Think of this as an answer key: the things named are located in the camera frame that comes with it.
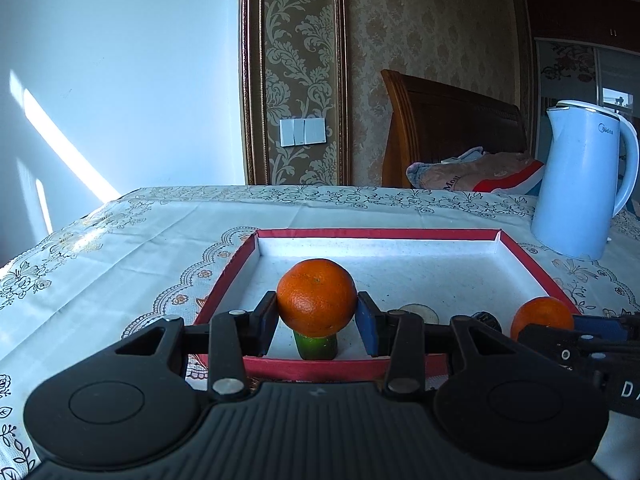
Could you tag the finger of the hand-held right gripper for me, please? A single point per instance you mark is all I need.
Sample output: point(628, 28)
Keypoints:
point(600, 327)
point(550, 347)

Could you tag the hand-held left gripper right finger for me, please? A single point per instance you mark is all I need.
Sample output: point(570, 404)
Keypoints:
point(367, 325)

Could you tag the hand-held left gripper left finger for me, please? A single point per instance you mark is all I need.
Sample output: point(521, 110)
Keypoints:
point(267, 320)

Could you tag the small orange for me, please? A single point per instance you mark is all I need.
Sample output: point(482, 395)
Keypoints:
point(542, 312)

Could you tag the large orange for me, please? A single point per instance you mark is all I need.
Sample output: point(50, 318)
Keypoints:
point(316, 297)

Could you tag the green cake block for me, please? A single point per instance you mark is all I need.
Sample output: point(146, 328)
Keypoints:
point(316, 347)

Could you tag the black cake block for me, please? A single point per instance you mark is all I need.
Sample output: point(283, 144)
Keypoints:
point(486, 321)

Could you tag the red cardboard box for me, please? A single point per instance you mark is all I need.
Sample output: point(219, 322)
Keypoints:
point(400, 260)

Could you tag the light blue electric kettle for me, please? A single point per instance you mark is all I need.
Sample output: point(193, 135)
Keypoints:
point(580, 180)

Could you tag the folded bedding pile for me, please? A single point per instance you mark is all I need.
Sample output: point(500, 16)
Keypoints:
point(480, 172)

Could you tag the wooden bed headboard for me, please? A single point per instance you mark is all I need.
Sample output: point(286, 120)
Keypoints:
point(450, 125)

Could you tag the patterned wardrobe door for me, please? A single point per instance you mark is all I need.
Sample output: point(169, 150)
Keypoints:
point(570, 70)

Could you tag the white wall switch panel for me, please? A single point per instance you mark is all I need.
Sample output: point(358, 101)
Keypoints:
point(302, 131)

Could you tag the gold-framed floral wall panel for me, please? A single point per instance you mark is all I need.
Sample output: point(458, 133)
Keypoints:
point(295, 60)

